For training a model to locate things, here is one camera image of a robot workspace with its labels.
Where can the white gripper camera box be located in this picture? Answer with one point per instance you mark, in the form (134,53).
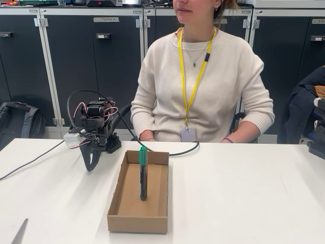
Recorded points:
(72,139)

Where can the clear drinking glass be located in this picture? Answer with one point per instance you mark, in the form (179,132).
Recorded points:
(61,2)

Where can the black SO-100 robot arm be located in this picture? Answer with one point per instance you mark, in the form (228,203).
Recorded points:
(95,108)

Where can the dark jacket with orange lining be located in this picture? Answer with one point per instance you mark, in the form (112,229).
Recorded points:
(302,106)

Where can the grey backpack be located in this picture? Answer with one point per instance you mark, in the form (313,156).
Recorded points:
(23,122)

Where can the green flat box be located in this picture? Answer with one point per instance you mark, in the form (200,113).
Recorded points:
(38,2)

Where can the brown cardboard box tray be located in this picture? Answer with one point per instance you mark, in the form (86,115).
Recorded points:
(132,223)

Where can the black robot device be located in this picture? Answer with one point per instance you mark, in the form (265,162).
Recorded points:
(318,150)

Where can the grey electronic device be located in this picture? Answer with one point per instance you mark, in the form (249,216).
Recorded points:
(132,2)

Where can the black electronic device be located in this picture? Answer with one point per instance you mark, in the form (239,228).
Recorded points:
(104,3)

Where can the person's right forearm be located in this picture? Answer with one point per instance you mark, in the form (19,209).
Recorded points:
(142,119)

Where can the person in white sweater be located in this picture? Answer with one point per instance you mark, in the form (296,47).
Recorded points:
(215,89)

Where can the black office chair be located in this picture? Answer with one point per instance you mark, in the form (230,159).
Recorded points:
(123,110)

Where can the grey TEAM 4 label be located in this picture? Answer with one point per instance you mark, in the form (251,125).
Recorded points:
(106,19)

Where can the clear badge holder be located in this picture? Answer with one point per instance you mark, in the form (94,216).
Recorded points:
(188,134)

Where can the green whiteboard marker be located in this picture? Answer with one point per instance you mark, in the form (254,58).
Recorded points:
(143,178)

